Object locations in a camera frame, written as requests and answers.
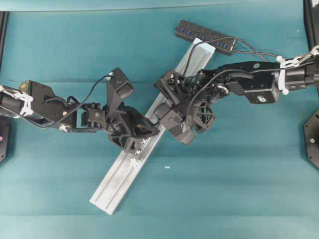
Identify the black frame rail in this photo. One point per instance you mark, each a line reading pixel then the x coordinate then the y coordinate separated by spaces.
pixel 3 26

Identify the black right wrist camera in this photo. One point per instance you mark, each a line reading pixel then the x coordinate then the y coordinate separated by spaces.
pixel 174 124

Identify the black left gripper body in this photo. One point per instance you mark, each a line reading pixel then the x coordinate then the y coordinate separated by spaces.
pixel 120 125

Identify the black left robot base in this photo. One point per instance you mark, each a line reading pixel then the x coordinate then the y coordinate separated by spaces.
pixel 5 129

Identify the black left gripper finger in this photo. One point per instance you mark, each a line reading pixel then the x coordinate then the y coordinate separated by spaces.
pixel 145 129

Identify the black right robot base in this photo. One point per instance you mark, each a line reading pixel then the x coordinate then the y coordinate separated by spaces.
pixel 311 136

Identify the silver aluminium rail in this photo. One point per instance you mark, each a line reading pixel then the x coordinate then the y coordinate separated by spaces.
pixel 127 166

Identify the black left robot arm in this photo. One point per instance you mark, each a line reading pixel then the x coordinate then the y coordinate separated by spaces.
pixel 38 104

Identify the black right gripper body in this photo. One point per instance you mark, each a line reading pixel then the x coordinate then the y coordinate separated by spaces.
pixel 190 97

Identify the black USB hub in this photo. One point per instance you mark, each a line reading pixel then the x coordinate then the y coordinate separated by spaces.
pixel 189 31

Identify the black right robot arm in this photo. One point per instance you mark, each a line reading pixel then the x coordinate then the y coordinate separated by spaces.
pixel 262 82

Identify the black camera stand frame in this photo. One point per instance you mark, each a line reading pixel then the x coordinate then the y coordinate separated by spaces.
pixel 311 22

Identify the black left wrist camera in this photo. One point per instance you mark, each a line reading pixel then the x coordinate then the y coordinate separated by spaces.
pixel 119 87

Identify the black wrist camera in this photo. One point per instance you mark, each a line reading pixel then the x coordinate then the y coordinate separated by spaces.
pixel 119 87
pixel 174 124

